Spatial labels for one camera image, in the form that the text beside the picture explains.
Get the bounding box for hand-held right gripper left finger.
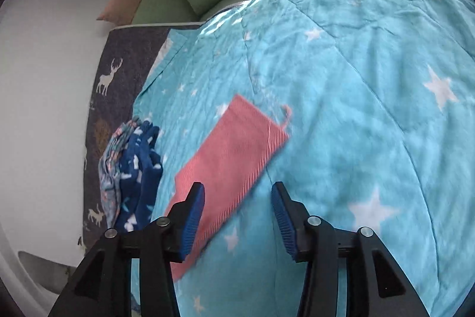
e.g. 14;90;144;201
48;181;206;317

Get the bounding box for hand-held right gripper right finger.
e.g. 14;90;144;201
271;181;431;317

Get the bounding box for pink knit pants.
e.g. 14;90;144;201
163;93;294;281

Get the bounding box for navy printed garment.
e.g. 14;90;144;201
113;120;164;233

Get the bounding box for light floral garment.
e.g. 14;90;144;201
98;116;143;225

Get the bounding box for blue star-print blanket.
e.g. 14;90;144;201
130;0;475;317

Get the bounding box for dark deer-print bed sheet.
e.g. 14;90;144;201
80;22;205;254

